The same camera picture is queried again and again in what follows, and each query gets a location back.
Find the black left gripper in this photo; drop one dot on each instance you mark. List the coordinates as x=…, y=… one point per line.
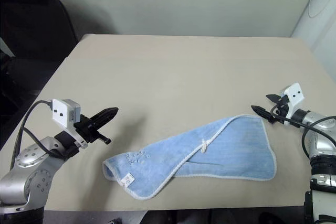
x=88, y=130

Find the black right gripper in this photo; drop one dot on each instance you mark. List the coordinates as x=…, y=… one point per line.
x=280, y=115

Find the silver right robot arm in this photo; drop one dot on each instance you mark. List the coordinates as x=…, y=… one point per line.
x=321, y=140

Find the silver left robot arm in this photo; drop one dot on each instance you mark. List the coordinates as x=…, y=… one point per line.
x=31, y=171

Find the light blue towel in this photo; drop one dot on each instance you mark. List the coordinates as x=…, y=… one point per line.
x=210, y=153

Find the white panel with round mark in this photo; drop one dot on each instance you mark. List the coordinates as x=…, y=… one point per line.
x=319, y=11

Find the black office chair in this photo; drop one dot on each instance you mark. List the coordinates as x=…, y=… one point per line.
x=29, y=32

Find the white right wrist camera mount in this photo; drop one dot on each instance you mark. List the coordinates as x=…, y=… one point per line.
x=295, y=94

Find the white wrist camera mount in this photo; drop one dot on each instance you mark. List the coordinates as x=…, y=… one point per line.
x=295, y=94
x=61, y=111

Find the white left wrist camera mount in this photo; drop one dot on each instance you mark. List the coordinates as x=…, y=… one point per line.
x=61, y=111

